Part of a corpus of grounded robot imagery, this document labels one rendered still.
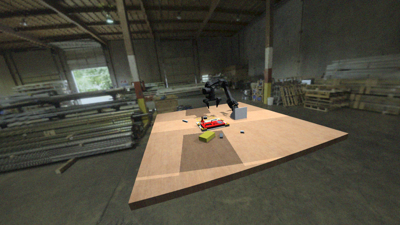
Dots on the yellow rectangular block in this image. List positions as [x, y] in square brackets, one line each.
[207, 136]

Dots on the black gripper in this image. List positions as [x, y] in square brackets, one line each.
[212, 98]

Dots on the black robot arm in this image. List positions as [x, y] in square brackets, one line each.
[208, 89]

